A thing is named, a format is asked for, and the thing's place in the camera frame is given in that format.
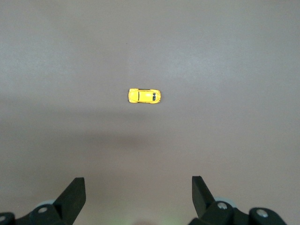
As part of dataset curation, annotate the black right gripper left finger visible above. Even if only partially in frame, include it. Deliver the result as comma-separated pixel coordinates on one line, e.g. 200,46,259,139
0,177,86,225

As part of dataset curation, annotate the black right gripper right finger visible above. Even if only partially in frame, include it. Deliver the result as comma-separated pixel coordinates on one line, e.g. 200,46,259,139
188,175,288,225

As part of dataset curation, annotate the yellow beetle toy car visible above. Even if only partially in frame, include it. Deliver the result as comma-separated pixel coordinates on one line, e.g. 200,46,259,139
127,88,162,104

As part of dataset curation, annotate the brown table mat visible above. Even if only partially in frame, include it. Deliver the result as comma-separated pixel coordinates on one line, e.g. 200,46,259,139
0,0,300,225

